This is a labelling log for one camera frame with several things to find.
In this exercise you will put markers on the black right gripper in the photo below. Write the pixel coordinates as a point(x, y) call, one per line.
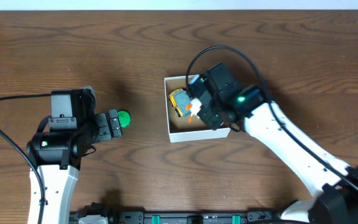
point(204, 114)

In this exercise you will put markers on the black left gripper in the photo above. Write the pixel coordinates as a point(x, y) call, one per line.
point(101, 127)

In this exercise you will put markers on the pink white plush toy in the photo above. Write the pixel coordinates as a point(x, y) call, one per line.
point(194, 107)

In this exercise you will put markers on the green ribbed round toy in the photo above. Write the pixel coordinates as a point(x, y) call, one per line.
point(124, 118)

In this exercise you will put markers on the yellow grey toy truck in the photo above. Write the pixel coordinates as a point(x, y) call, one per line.
point(179, 100)

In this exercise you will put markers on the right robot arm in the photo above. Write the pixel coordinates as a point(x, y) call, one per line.
point(332, 183)

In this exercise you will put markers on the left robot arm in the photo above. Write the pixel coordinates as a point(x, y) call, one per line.
point(56, 150)

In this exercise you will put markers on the white cardboard box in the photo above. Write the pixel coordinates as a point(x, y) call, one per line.
point(179, 129)

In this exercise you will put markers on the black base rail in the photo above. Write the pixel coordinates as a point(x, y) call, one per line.
point(101, 213)

